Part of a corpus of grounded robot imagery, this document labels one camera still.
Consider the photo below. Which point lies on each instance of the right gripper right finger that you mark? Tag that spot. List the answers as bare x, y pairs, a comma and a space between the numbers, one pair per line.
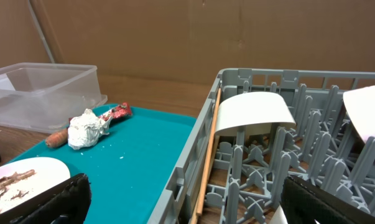
304, 203

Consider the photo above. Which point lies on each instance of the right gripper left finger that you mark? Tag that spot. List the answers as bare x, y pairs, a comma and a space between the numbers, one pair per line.
67, 202

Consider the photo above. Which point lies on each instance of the white tissue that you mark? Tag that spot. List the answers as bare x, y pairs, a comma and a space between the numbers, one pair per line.
85, 130

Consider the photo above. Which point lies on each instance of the wooden chopstick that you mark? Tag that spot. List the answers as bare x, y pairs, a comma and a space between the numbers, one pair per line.
195, 217
206, 168

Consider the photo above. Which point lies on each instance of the red snack wrapper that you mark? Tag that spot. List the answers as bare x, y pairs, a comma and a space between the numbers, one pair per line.
119, 111

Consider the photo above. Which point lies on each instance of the white bowl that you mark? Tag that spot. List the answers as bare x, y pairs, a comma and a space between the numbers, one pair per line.
255, 111

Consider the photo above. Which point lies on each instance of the white plate with peanut shells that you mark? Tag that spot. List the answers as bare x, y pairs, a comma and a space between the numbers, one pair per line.
22, 180

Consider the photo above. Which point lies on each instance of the orange carrot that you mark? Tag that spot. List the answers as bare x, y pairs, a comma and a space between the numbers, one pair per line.
57, 139

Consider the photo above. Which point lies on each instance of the grey dish rack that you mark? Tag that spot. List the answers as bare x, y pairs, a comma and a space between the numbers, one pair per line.
248, 172

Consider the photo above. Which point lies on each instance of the teal plastic tray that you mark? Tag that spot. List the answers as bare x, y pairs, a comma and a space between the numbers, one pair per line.
128, 168

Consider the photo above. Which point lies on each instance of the clear plastic bin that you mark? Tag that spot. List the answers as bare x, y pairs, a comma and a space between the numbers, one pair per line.
43, 96

